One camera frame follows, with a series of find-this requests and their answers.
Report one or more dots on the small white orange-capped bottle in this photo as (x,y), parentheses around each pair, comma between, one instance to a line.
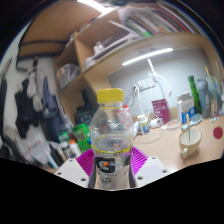
(74,148)

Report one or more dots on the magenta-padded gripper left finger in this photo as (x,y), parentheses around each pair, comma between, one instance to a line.
(70,171)

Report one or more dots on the white stirring stick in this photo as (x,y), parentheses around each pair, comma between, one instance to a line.
(188,126)

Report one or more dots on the clear yellow-capped drink bottle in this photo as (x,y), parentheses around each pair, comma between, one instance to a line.
(110,133)

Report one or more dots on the tall green bottle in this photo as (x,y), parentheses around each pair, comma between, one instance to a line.
(194,95)

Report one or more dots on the magenta box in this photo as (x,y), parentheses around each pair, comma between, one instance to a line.
(161,110)

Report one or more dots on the flat round red coaster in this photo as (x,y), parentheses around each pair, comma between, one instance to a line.
(218,132)

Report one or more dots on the wooden shelf unit with books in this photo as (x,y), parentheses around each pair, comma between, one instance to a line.
(100,50)

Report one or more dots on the green plastic canister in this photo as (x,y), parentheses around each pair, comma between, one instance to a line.
(81,136)

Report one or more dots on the light blue flat case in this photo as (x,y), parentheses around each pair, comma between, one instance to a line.
(192,120)

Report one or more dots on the under-shelf light strip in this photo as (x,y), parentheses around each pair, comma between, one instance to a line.
(147,56)

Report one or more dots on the white wall power strip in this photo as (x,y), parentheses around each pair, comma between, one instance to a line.
(144,83)

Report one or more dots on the white and blue carton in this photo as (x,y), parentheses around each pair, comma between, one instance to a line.
(185,108)

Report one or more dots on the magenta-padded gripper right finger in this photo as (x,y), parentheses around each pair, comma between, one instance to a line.
(150,170)

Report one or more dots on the dark hanging clothes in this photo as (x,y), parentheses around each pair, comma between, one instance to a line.
(25,110)

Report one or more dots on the small white blue-labelled bottle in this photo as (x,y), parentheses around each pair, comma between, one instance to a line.
(144,125)

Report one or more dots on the grey spray bottle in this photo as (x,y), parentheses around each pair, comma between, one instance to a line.
(203,98)

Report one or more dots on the cream ceramic mug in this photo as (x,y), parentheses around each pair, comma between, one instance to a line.
(191,142)

